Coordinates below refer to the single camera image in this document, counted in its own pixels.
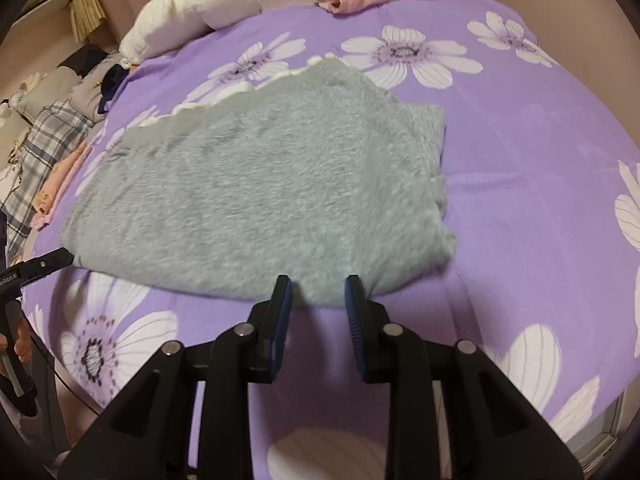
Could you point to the plaid grey pillow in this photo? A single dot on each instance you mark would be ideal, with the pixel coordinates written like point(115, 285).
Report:
point(56, 132)

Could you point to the dark navy garment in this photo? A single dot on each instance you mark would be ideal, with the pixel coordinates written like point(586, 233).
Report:
point(110, 84)

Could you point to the person's left hand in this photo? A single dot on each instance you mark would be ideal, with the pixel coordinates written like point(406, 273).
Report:
point(22, 345)

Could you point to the beige grey pillow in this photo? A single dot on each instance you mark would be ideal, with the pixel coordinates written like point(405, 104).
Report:
point(56, 85)

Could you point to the yellow tassel hanging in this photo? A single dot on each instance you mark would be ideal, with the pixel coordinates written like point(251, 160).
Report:
point(86, 16)

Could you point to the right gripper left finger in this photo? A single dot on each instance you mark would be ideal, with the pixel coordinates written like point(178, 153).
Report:
point(186, 410)

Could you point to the purple floral bed cover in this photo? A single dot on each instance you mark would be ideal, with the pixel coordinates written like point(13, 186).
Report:
point(543, 195)

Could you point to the folded orange pink clothes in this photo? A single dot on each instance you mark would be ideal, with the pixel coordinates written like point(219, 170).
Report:
point(53, 189)

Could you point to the grey fleece garment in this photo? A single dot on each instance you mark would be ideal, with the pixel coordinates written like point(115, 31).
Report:
point(317, 175)

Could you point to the white plush goose toy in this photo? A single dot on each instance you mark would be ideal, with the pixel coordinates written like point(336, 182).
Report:
point(165, 25)

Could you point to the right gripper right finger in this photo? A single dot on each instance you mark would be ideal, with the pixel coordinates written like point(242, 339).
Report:
point(493, 431)

